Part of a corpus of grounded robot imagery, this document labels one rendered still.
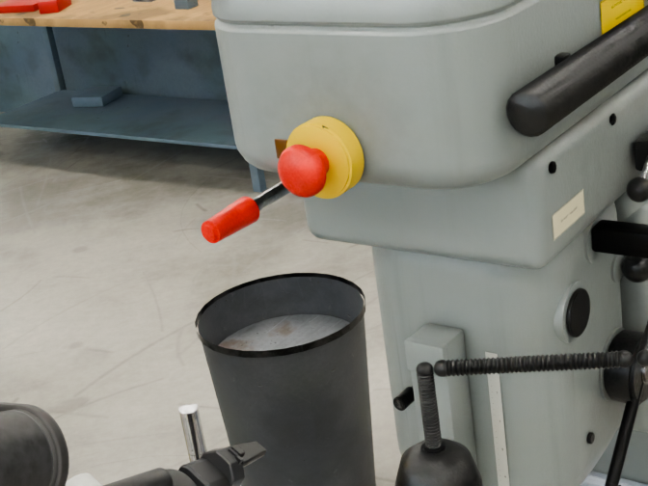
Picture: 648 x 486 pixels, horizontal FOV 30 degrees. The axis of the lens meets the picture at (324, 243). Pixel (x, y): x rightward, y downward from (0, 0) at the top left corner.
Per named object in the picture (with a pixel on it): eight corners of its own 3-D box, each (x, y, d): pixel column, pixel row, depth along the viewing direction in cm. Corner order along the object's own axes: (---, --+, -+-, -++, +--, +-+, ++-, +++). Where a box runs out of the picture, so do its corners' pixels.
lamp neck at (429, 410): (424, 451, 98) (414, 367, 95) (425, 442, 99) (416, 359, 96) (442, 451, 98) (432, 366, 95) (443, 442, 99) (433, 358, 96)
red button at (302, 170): (319, 204, 87) (311, 152, 86) (276, 199, 90) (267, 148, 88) (344, 188, 90) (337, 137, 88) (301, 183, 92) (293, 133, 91)
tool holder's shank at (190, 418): (194, 476, 158) (177, 403, 154) (217, 474, 158) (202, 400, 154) (190, 491, 155) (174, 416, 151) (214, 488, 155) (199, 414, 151)
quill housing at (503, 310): (568, 572, 112) (544, 258, 100) (381, 517, 124) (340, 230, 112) (645, 465, 126) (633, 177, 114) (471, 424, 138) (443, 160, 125)
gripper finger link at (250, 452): (267, 458, 152) (239, 469, 146) (250, 443, 153) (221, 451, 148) (273, 448, 151) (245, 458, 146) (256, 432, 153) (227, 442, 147)
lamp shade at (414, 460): (394, 536, 98) (386, 472, 96) (402, 484, 105) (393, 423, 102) (483, 533, 97) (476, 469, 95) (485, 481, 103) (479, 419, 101)
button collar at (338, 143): (355, 203, 89) (344, 126, 87) (290, 196, 93) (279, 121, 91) (369, 193, 91) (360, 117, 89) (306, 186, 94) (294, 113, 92)
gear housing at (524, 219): (547, 278, 96) (538, 160, 92) (302, 242, 110) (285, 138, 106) (693, 140, 120) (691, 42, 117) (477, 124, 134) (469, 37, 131)
